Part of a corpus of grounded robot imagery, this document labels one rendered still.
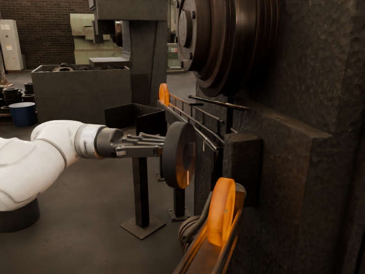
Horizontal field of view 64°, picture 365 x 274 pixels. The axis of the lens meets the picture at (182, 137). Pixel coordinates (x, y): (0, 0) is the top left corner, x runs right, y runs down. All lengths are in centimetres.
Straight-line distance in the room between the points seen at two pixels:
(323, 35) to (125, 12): 300
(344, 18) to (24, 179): 75
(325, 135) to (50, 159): 64
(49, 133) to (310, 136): 63
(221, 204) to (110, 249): 117
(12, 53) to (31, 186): 995
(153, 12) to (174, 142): 315
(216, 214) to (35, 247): 139
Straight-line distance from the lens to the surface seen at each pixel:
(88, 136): 75
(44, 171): 72
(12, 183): 69
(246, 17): 89
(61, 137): 77
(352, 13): 74
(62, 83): 342
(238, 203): 78
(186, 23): 100
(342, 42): 75
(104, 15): 358
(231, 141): 89
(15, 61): 1060
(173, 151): 61
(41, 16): 1122
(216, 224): 64
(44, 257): 179
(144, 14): 367
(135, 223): 189
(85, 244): 181
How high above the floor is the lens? 109
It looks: 19 degrees down
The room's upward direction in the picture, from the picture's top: straight up
